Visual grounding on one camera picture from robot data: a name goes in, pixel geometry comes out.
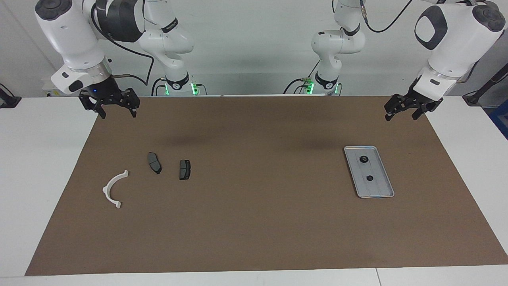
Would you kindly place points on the black table clamp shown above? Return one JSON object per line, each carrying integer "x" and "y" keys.
{"x": 8, "y": 101}

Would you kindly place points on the curved dark brake pad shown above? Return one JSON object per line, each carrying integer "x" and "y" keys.
{"x": 154, "y": 163}

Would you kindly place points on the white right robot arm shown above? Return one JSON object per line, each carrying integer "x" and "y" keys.
{"x": 67, "y": 35}

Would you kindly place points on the black angled stand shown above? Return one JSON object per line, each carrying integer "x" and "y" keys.
{"x": 474, "y": 98}

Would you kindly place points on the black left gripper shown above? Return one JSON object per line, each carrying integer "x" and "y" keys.
{"x": 412, "y": 101}

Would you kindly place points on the brown table mat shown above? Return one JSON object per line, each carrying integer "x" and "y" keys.
{"x": 258, "y": 222}

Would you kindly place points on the large black bearing gear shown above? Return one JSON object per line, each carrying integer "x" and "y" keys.
{"x": 364, "y": 159}

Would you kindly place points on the white power box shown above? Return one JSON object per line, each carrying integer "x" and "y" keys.
{"x": 46, "y": 85}

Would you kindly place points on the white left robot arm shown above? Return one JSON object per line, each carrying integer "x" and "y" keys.
{"x": 452, "y": 43}

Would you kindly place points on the white curved plastic bracket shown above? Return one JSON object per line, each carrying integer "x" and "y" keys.
{"x": 105, "y": 190}

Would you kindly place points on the rectangular dark brake pad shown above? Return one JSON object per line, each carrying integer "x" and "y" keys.
{"x": 184, "y": 170}

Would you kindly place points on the blue box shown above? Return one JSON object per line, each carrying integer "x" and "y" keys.
{"x": 501, "y": 119}

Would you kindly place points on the silver metal tray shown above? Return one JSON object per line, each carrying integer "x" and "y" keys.
{"x": 379, "y": 188}

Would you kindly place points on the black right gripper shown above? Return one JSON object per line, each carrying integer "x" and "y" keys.
{"x": 107, "y": 95}

